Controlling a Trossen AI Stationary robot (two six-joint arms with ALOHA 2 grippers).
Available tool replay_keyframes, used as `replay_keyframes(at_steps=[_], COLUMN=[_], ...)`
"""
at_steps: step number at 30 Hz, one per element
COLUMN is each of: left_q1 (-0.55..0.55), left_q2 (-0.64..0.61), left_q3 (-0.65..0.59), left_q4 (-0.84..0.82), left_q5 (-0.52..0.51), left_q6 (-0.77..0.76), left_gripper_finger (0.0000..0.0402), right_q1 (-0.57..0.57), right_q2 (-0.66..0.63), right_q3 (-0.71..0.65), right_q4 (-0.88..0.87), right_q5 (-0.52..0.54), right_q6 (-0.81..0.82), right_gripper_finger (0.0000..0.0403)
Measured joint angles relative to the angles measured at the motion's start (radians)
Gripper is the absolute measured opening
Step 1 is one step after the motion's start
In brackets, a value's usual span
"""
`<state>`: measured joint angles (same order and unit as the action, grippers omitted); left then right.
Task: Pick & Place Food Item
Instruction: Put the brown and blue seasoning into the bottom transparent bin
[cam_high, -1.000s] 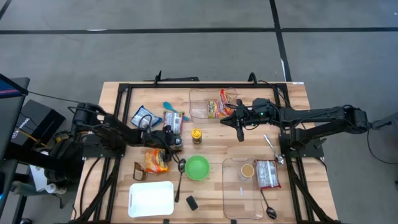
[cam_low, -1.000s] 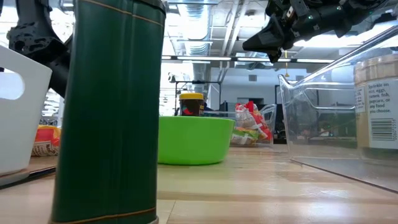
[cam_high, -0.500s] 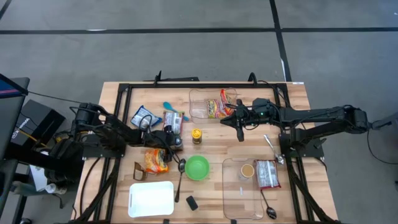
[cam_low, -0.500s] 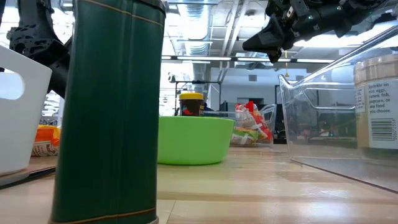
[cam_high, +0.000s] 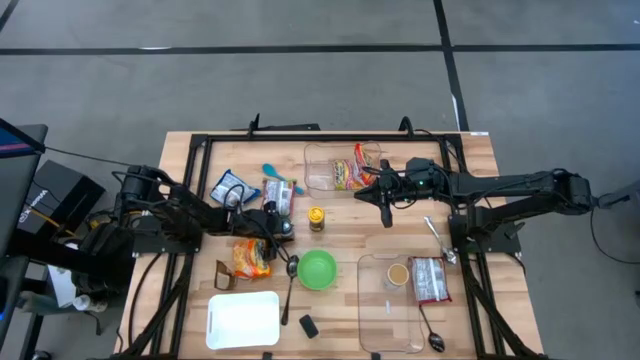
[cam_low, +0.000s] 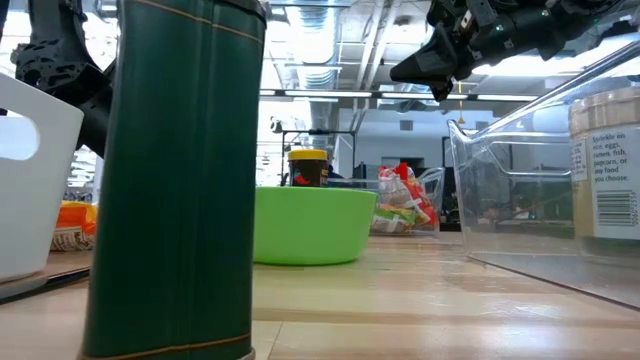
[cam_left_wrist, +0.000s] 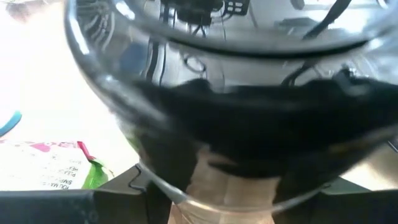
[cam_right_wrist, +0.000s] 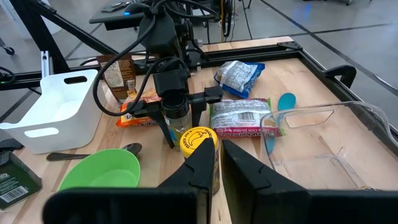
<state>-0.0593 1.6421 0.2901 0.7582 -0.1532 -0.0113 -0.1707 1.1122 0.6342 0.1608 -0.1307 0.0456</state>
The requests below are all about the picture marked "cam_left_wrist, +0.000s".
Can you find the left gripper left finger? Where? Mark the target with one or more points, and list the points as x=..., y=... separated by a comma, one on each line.
x=133, y=202

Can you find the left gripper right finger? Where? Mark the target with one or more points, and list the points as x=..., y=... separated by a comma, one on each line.
x=335, y=205

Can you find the lime chili ramen pack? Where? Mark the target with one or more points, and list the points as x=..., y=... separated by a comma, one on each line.
x=46, y=168

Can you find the teal plastic spoon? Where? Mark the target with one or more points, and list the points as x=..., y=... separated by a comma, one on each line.
x=12, y=123

